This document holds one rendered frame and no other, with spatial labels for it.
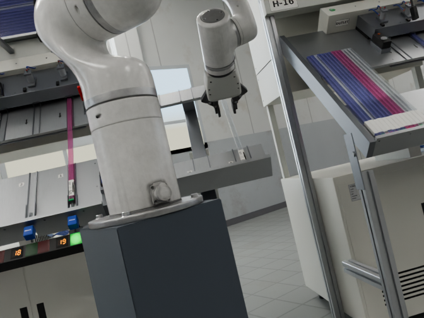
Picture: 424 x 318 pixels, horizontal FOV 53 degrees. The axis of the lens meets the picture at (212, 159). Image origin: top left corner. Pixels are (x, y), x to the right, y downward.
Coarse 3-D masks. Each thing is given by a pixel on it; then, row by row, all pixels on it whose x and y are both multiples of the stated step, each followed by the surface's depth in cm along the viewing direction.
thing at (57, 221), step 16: (80, 208) 110; (96, 208) 111; (0, 224) 107; (16, 224) 107; (32, 224) 109; (48, 224) 110; (64, 224) 112; (80, 224) 114; (0, 240) 110; (16, 240) 112
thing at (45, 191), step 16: (96, 160) 125; (16, 176) 123; (32, 176) 122; (48, 176) 122; (64, 176) 121; (80, 176) 121; (96, 176) 121; (0, 192) 118; (16, 192) 118; (32, 192) 118; (48, 192) 117; (64, 192) 117; (80, 192) 116; (96, 192) 116; (0, 208) 114; (16, 208) 114; (32, 208) 113; (48, 208) 113; (64, 208) 113
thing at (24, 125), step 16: (16, 112) 145; (32, 112) 144; (48, 112) 144; (64, 112) 143; (80, 112) 143; (0, 128) 139; (16, 128) 139; (32, 128) 138; (48, 128) 138; (64, 128) 137; (80, 128) 144; (0, 144) 140
